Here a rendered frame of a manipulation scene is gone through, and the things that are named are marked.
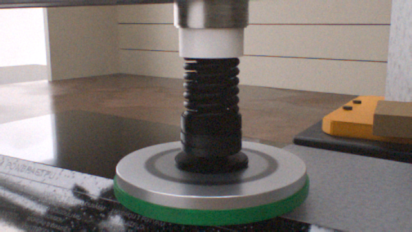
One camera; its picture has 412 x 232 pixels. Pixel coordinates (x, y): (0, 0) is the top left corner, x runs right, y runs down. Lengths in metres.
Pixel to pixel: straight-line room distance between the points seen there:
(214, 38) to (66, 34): 8.47
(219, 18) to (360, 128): 0.82
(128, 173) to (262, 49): 7.08
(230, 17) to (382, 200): 0.28
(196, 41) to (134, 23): 8.94
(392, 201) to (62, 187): 0.43
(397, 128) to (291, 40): 6.23
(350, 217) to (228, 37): 0.23
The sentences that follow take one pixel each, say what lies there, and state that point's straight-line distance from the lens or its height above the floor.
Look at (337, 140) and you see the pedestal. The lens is 1.21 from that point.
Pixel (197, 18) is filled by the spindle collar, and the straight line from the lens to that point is 0.47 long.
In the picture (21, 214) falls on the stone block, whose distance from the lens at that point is 0.70.
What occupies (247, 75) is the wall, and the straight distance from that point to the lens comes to 7.73.
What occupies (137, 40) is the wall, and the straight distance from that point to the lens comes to 9.29.
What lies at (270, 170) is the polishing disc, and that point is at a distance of 0.51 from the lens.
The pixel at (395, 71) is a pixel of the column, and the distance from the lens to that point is 1.42.
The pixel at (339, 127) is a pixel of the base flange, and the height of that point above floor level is 0.76.
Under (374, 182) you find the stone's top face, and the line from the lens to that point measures 0.64.
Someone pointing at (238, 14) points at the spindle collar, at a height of 1.04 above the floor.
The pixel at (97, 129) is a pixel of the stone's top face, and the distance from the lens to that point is 0.92.
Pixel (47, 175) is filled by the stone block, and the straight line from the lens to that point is 0.71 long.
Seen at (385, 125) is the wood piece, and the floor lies 0.81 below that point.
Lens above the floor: 1.03
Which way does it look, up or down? 12 degrees down
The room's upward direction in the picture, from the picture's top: straight up
